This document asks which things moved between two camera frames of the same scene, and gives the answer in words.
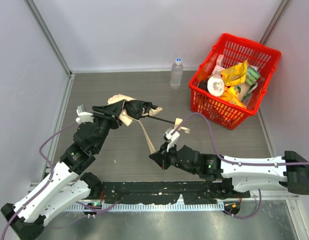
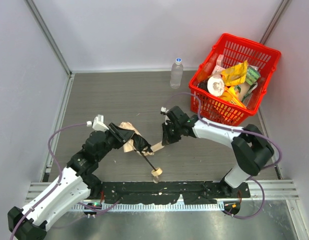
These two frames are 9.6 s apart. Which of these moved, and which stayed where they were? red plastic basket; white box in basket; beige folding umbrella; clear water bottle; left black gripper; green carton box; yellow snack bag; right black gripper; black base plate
Moved: right black gripper; left black gripper; beige folding umbrella
Stayed: green carton box; yellow snack bag; red plastic basket; black base plate; white box in basket; clear water bottle
